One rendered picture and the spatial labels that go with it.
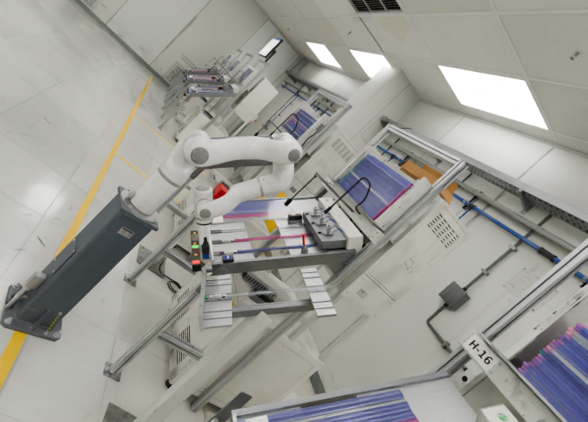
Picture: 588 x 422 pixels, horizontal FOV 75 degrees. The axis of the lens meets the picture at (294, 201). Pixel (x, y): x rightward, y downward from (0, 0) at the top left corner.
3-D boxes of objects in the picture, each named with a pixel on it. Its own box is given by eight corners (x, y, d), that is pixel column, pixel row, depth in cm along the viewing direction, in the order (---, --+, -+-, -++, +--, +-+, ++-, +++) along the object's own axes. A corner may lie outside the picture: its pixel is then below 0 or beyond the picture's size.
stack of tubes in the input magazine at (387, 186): (373, 219, 193) (413, 182, 190) (336, 182, 238) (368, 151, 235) (386, 234, 199) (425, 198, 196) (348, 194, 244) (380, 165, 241)
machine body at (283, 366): (159, 390, 198) (245, 311, 192) (164, 303, 260) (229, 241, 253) (248, 431, 229) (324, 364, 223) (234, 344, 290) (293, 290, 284)
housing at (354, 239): (346, 261, 198) (348, 237, 192) (316, 218, 241) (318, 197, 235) (360, 260, 200) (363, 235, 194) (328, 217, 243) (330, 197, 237)
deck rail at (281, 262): (212, 276, 178) (212, 264, 176) (212, 273, 180) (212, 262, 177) (354, 261, 197) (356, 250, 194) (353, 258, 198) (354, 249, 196)
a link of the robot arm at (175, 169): (157, 173, 156) (198, 131, 153) (158, 158, 172) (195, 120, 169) (180, 191, 162) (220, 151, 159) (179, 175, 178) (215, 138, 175)
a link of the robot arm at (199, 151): (183, 158, 167) (184, 171, 153) (182, 130, 162) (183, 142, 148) (294, 157, 181) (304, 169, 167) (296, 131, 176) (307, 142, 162)
